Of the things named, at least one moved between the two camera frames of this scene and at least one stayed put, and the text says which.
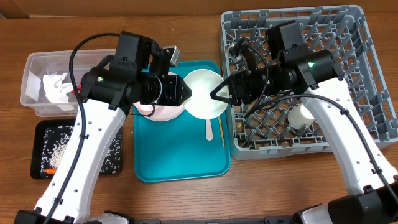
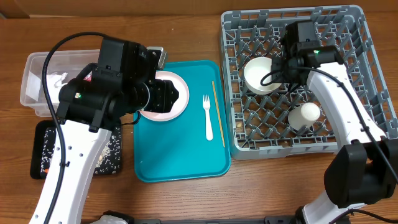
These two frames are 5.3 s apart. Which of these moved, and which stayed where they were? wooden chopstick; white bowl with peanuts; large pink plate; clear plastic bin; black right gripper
Moved: white bowl with peanuts; black right gripper
Stayed: wooden chopstick; large pink plate; clear plastic bin
